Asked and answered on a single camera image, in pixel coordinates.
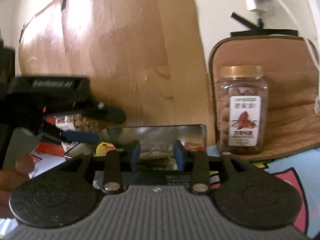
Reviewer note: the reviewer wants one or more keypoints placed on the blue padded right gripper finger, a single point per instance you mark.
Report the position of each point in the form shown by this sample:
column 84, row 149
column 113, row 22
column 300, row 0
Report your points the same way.
column 55, row 135

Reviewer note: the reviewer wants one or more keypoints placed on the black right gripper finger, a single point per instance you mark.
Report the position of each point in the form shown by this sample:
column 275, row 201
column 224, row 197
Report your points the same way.
column 104, row 112

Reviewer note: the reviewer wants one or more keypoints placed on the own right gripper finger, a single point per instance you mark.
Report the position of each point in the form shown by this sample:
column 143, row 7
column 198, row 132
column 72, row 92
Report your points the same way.
column 199, row 165
column 122, row 159

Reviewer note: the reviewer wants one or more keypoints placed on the clear nut snack packet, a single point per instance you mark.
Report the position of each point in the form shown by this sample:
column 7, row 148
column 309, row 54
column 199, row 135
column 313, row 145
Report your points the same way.
column 158, row 157

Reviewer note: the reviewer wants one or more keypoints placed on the person's left hand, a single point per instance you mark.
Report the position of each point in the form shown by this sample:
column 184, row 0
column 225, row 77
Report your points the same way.
column 11, row 179

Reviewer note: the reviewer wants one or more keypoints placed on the nut jar gold lid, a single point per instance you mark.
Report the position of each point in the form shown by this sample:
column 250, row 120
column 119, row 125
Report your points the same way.
column 77, row 122

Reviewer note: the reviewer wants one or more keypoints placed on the red gift box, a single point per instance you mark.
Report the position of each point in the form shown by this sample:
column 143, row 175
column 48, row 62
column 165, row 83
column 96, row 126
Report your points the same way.
column 50, row 148

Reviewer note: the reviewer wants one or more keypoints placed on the black sheep print box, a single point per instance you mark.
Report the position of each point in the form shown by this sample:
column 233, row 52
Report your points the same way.
column 151, row 138

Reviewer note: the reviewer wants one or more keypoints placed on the wood grain board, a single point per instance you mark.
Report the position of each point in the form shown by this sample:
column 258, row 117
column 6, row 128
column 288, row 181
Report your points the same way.
column 144, row 56

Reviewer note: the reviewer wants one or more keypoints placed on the pecan jar gold lid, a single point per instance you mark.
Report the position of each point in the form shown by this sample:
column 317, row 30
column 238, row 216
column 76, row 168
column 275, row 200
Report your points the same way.
column 242, row 109

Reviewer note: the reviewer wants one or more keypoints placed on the cartoon pig bed sheet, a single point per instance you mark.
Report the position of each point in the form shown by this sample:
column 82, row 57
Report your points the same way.
column 253, row 205

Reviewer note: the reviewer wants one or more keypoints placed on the brown seat cushion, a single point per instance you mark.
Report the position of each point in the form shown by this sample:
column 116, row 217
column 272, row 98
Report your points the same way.
column 292, row 125

